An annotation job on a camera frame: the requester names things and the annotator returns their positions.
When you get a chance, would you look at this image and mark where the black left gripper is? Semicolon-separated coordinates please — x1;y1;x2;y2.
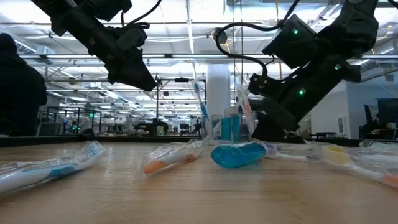
88;26;158;93

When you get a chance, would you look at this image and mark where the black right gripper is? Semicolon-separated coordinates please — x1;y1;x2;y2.
248;54;361;141

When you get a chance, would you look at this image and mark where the purple white toothbrush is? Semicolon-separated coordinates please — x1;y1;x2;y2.
264;142;324;162

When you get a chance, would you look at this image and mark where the orange white toothbrush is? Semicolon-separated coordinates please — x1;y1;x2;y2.
138;139;206;180
234;83;261;138
320;143;398;189

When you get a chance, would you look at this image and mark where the clear plastic cup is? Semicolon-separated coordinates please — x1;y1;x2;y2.
212;112;259;141

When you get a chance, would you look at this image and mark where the blue white toothbrush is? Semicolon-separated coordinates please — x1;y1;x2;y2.
0;140;107;195
191;79;215;139

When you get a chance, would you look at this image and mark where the white building column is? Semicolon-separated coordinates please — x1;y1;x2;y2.
206;63;231;125

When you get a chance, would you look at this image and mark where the person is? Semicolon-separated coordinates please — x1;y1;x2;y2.
192;119;203;136
0;32;48;138
359;112;397;140

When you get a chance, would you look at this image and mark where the green white wrapped toothbrush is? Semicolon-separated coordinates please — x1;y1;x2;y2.
357;139;398;166

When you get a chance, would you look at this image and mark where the black computer monitor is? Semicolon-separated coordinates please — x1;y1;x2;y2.
377;98;398;124

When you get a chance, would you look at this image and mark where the black metal stand frame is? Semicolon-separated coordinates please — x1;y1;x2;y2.
154;74;208;138

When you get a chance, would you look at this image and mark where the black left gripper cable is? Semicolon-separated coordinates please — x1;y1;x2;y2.
120;0;162;30

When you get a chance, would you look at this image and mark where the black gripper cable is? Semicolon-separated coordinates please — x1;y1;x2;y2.
120;0;162;30
213;0;301;77

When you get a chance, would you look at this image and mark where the black metal table frame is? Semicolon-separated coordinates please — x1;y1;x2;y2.
0;134;398;147

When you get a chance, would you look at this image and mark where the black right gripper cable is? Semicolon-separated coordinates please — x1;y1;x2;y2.
213;0;301;77

